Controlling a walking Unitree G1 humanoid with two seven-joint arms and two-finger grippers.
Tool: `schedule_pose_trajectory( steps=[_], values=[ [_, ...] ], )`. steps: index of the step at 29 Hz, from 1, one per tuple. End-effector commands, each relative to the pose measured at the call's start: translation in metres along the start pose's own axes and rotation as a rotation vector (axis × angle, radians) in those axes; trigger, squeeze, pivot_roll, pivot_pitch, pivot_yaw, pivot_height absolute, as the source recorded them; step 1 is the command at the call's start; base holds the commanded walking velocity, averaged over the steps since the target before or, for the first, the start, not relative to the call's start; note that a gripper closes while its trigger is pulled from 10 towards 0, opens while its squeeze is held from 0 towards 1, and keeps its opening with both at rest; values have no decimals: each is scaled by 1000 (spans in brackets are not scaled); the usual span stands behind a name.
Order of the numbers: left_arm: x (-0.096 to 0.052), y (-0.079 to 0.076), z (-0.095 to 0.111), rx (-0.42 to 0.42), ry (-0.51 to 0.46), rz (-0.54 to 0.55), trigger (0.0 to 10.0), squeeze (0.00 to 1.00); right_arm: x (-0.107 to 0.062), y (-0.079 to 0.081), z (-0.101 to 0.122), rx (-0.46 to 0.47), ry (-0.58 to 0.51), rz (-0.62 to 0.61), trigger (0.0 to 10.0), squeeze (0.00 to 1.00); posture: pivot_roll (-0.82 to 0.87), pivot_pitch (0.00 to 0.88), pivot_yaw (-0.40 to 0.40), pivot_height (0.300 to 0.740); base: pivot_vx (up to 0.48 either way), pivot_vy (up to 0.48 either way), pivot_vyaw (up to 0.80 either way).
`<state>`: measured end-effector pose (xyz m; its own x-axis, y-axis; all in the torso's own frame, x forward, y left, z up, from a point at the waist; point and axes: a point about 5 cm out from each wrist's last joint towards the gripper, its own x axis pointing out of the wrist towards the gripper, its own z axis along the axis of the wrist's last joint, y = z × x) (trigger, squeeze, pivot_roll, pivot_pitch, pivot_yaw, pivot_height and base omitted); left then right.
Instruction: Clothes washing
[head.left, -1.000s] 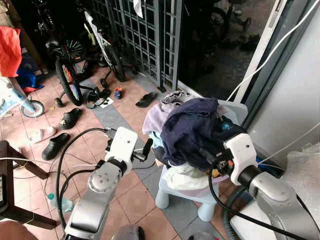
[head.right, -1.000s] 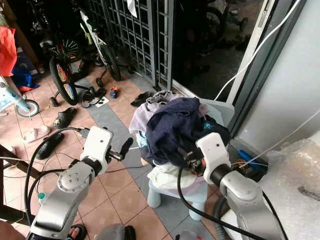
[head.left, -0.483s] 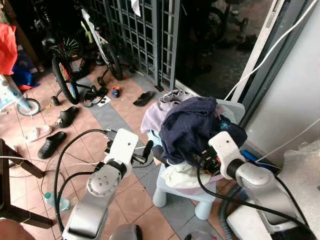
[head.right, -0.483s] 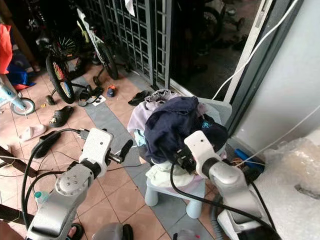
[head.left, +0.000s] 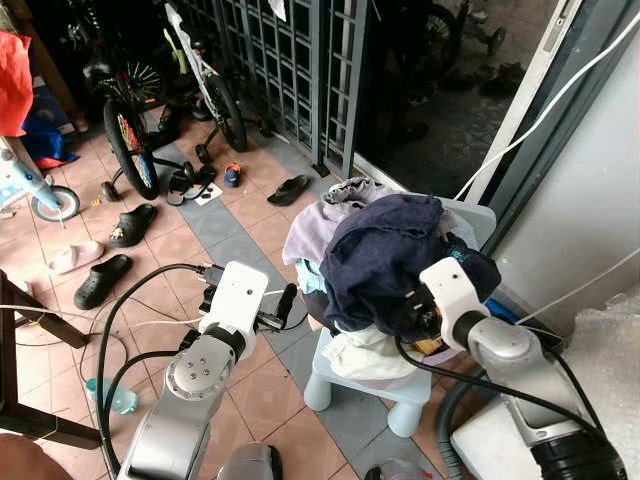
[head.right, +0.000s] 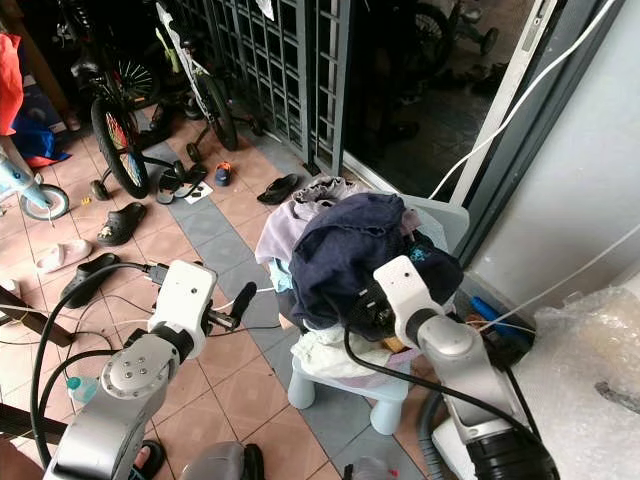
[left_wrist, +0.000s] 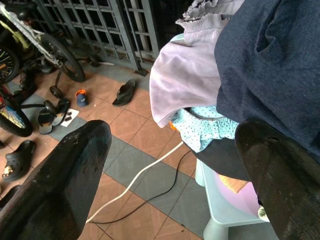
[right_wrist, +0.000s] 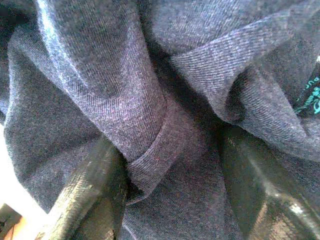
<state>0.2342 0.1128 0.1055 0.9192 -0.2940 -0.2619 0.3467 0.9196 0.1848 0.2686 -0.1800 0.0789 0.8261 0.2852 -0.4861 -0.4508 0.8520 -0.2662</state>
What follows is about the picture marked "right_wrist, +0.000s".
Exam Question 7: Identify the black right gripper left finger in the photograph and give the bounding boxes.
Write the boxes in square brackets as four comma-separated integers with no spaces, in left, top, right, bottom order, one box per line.
[36,138,131,240]

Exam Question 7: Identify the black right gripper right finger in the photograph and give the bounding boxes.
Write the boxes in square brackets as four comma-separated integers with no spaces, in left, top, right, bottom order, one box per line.
[219,127,320,240]

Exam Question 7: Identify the dark grey knit garment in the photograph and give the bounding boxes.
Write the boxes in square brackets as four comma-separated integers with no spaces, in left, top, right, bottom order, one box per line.
[0,0,320,240]

